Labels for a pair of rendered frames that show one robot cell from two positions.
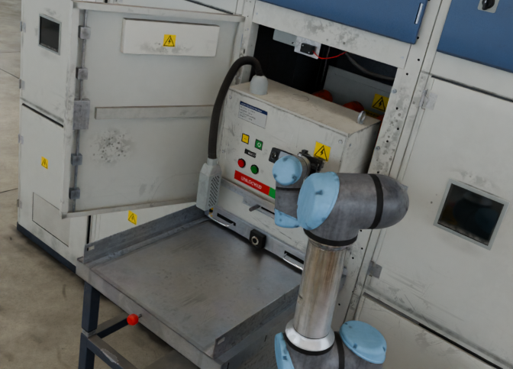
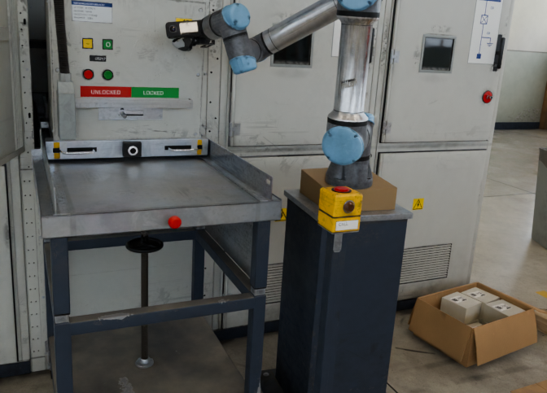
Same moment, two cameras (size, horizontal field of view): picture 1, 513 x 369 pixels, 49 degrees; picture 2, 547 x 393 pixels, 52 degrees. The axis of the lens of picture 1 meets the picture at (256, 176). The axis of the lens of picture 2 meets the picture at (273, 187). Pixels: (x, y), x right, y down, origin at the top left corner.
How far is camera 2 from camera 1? 1.48 m
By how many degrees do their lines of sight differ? 55
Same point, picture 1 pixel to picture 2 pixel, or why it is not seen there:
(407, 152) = not seen: hidden behind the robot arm
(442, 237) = (278, 73)
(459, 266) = (295, 90)
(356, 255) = (212, 127)
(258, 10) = not seen: outside the picture
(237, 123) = (72, 28)
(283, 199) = (243, 43)
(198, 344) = (247, 201)
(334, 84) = (41, 12)
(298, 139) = (155, 22)
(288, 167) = (242, 10)
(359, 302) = not seen: hidden behind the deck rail
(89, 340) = (74, 322)
